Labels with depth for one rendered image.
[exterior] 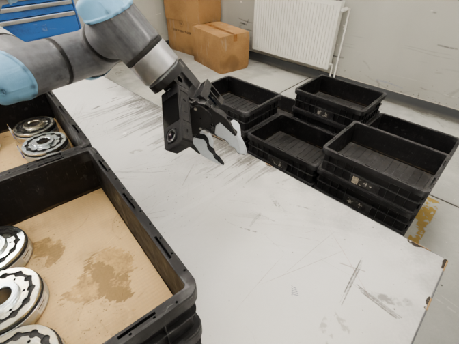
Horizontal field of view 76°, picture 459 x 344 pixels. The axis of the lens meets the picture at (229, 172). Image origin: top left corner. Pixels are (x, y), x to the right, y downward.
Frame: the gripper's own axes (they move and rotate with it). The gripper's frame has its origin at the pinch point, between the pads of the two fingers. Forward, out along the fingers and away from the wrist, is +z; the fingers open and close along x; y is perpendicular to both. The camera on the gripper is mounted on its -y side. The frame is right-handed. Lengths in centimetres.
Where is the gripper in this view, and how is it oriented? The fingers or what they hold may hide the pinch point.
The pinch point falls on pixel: (230, 158)
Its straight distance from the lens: 59.3
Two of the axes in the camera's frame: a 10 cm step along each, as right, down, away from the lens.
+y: 1.5, -6.9, 7.1
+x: -7.9, 3.5, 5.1
